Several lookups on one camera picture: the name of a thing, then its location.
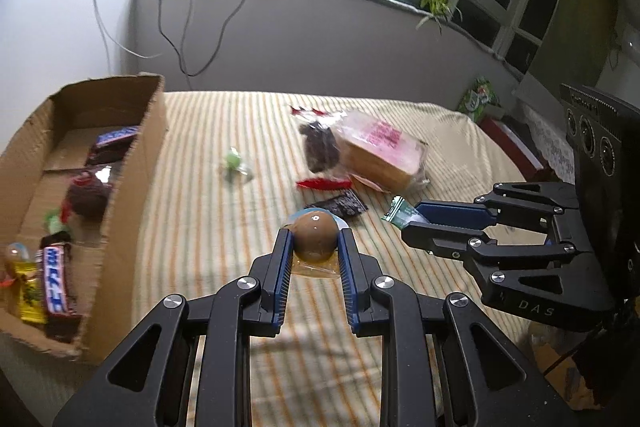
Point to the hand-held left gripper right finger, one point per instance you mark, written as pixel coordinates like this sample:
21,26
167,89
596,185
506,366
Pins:
347,277

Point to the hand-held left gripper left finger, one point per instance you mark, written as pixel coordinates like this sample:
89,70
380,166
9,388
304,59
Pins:
285,267

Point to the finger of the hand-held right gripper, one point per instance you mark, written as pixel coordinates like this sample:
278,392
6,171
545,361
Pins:
440,243
450,212

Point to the brown braised egg packet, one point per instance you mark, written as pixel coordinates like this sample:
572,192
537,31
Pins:
314,234

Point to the green white snack packet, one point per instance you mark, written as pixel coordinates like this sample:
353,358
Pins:
399,211

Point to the brown cardboard box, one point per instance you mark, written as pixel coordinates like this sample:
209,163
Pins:
142,157

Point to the brown cake clear packet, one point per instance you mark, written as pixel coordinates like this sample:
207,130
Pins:
87,197
320,147

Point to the brown chocolate bar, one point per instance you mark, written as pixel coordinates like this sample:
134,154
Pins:
55,287
107,142

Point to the green candy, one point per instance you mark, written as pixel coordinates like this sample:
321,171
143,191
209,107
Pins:
232,159
52,219

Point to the yellow candy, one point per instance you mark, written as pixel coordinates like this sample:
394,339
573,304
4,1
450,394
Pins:
27,299

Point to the clear jelly cup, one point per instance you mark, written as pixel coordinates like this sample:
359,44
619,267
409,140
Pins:
16,252

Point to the dark small snack packet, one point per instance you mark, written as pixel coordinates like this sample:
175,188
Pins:
345,204

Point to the red box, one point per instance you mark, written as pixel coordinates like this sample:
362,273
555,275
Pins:
510,144

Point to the red snack packet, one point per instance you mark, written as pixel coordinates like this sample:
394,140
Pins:
325,183

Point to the sliced bread bag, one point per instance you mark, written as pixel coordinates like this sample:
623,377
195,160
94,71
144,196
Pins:
380,147

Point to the white lace cloth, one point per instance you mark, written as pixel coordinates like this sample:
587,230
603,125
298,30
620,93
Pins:
545,132

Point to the green snack bag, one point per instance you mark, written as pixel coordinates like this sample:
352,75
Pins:
477,97

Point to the striped bed sheet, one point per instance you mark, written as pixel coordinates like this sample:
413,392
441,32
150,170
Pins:
225,117

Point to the green curtain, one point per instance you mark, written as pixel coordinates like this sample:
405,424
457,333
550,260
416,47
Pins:
575,7

